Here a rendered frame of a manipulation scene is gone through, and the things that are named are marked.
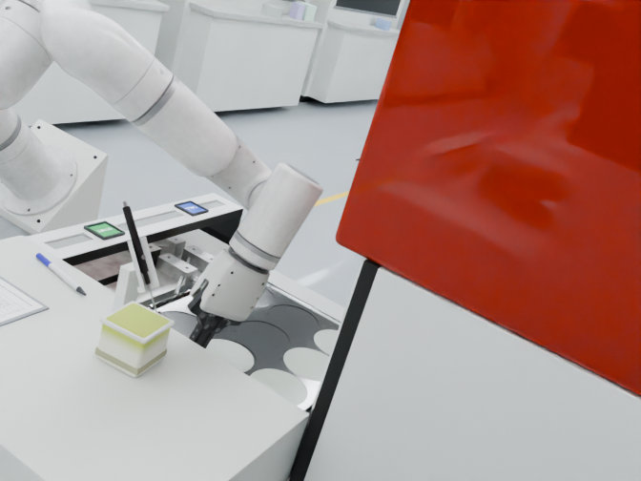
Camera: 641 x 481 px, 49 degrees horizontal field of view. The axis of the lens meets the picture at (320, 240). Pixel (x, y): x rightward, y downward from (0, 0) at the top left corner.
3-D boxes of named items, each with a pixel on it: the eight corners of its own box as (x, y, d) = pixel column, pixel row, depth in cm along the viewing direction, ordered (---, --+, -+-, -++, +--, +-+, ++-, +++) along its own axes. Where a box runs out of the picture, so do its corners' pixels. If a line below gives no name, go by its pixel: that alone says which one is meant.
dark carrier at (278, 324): (381, 351, 138) (382, 348, 138) (287, 426, 109) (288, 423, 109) (243, 275, 151) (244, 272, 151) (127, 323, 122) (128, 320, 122)
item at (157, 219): (231, 259, 174) (244, 207, 169) (47, 327, 127) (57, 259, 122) (201, 242, 177) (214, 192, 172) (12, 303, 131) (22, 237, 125)
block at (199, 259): (218, 271, 152) (221, 260, 151) (209, 275, 150) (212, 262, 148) (191, 256, 156) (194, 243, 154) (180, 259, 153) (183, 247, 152)
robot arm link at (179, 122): (121, 104, 109) (257, 221, 124) (133, 128, 95) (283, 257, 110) (160, 61, 108) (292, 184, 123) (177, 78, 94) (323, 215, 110)
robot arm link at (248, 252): (267, 240, 119) (258, 254, 119) (228, 222, 113) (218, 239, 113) (292, 263, 113) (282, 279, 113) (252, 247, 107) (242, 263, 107)
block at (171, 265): (195, 281, 146) (197, 268, 145) (184, 284, 143) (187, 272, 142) (166, 264, 149) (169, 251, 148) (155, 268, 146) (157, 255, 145)
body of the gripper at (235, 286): (264, 252, 119) (230, 306, 121) (218, 233, 112) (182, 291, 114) (286, 274, 114) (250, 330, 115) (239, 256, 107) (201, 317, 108)
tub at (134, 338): (166, 359, 104) (175, 320, 101) (135, 382, 97) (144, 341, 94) (124, 338, 105) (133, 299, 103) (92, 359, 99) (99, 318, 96)
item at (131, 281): (153, 323, 111) (169, 248, 106) (134, 330, 108) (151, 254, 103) (125, 305, 114) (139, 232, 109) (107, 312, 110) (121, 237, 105)
